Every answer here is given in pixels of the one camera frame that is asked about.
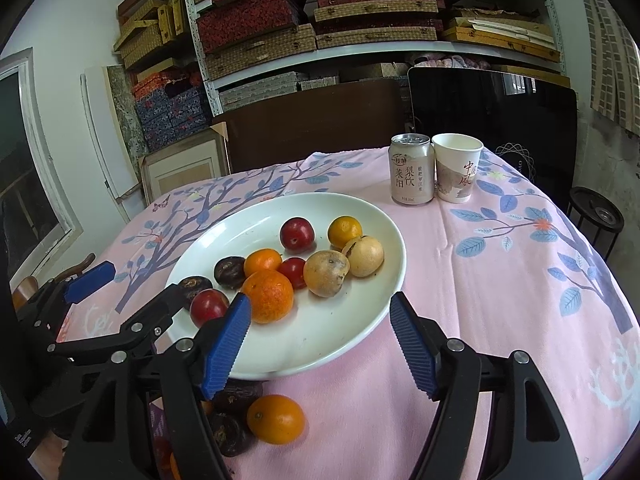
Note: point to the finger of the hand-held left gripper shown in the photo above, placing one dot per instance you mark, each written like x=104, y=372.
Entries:
x=150, y=317
x=92, y=280

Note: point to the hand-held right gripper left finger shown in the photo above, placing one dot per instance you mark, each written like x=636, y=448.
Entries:
x=227, y=350

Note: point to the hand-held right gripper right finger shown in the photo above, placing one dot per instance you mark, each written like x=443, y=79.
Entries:
x=412, y=350

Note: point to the dark red plum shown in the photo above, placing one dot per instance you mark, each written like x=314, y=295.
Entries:
x=297, y=234
x=207, y=307

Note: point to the orange mandarin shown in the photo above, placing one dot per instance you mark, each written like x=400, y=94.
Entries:
x=270, y=297
x=345, y=230

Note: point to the white oval plate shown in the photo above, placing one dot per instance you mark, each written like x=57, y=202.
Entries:
x=320, y=330

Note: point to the small orange kumquat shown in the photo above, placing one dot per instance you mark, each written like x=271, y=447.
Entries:
x=262, y=261

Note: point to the yellow loquat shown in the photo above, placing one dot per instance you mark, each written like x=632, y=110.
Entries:
x=325, y=274
x=365, y=257

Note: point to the carved wooden chair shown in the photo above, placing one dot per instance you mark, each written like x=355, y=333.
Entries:
x=65, y=272

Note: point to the wrinkled dark passion fruit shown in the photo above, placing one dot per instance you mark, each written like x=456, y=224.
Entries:
x=240, y=392

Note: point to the smooth orange citrus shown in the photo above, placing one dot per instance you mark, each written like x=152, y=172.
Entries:
x=276, y=419

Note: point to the pink printed tablecloth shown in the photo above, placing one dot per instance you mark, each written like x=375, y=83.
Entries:
x=500, y=285

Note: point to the white framed window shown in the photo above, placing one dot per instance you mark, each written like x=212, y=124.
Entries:
x=30, y=160

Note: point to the white board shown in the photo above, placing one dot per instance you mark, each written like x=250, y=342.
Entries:
x=100, y=125

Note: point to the marble slab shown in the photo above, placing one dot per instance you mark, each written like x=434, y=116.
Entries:
x=122, y=110

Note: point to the beige drink can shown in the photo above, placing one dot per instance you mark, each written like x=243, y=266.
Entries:
x=411, y=170

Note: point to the stack of blue patterned boxes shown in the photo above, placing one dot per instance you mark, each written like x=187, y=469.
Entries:
x=170, y=115

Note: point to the white paper cup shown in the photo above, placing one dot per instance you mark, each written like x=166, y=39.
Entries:
x=457, y=170

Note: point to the black round stool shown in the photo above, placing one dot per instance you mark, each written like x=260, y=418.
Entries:
x=597, y=215

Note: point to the black flat panel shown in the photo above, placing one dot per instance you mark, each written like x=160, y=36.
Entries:
x=500, y=115

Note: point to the yellow woven boxes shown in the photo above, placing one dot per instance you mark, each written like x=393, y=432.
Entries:
x=145, y=30

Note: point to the grey patterned boxes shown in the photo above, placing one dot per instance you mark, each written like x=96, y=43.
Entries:
x=265, y=87

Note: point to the stack of woven boxes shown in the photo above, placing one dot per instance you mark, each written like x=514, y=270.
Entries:
x=260, y=55

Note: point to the pink cloth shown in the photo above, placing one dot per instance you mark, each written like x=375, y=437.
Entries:
x=445, y=62

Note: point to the red patterned box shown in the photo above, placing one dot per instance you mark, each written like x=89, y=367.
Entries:
x=245, y=17

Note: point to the white metal shelf rack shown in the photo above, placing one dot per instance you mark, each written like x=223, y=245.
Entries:
x=350, y=50

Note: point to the stack of yellow flat boxes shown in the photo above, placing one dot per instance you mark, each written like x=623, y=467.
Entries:
x=500, y=37

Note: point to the brick patterned curtain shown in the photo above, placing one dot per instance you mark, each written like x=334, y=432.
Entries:
x=612, y=35

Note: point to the beige picture frame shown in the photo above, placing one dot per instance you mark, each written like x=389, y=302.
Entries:
x=185, y=165

